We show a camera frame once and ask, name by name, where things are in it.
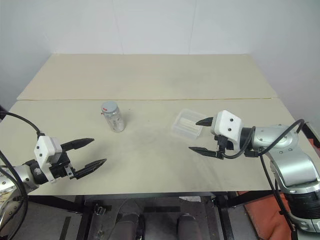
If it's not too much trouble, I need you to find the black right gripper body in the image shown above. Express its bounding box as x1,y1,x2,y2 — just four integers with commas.
212,133,235,161

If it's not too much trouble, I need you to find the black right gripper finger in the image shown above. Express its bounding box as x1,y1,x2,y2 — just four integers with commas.
188,146,223,160
195,116,215,127

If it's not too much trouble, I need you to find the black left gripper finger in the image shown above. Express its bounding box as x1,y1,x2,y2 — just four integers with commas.
70,158,108,181
59,137,96,152

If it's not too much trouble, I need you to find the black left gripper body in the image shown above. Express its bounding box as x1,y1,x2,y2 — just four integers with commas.
48,149,77,181

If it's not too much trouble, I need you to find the clear jar with grey lid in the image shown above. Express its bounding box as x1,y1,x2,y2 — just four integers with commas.
102,108,126,133

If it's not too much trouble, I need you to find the grey jar lid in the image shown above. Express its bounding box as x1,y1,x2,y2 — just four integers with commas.
100,101,119,114

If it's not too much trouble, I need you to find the clear plastic rectangular container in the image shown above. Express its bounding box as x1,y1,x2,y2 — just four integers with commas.
171,107,207,142

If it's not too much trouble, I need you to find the dark grey rounded shape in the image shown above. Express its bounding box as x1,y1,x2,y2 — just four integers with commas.
119,212,146,240
176,212,201,240

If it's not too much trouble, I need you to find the orange red mat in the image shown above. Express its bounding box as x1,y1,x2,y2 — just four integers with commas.
243,191,301,240

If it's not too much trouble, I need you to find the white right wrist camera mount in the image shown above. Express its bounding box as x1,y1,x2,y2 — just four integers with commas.
211,109,243,151

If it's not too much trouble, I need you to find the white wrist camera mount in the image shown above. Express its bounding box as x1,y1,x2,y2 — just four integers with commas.
211,109,243,151
33,135,63,185

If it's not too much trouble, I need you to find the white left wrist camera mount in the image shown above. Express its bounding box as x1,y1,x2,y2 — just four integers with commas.
33,135,63,185

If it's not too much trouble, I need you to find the black metal table frame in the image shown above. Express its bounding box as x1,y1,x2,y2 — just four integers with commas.
27,191,283,240

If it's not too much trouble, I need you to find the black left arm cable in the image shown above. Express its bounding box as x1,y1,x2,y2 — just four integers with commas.
0,111,46,238

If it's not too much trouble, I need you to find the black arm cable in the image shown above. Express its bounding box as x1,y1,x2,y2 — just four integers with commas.
221,119,306,240
0,111,46,238

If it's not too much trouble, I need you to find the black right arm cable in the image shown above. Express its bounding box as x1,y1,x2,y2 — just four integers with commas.
221,119,306,240

